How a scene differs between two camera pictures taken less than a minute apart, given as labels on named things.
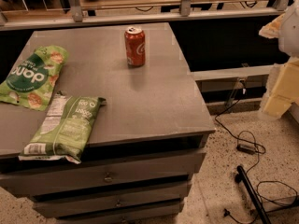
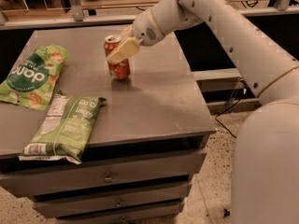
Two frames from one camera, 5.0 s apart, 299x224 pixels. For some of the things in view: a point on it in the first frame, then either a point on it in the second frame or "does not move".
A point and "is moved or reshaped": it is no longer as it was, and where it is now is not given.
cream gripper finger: (272, 29) → (128, 32)
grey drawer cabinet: (145, 143) does not move
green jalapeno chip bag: (64, 131) does not move
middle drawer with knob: (108, 201) does not move
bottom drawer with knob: (154, 216) does not move
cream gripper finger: (282, 89) → (126, 49)
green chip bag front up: (30, 83) does not move
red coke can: (135, 41) is moved or reshaped
